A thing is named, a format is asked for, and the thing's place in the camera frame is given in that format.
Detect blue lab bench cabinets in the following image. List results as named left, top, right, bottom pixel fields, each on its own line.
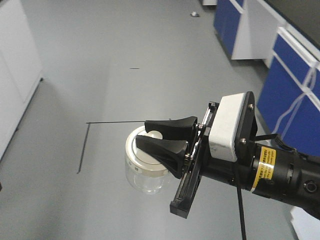
left=213, top=0, right=320, bottom=156

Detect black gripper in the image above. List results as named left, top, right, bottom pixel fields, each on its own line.
left=135, top=101, right=240, bottom=219

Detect glass jar with white lid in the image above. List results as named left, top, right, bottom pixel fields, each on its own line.
left=124, top=125, right=174, bottom=195

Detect white cabinet beside floor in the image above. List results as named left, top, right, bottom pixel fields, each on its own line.
left=0, top=0, right=43, bottom=155

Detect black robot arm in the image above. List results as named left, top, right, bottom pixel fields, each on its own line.
left=135, top=91, right=320, bottom=218

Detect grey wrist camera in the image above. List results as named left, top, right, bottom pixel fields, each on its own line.
left=208, top=93, right=246, bottom=163

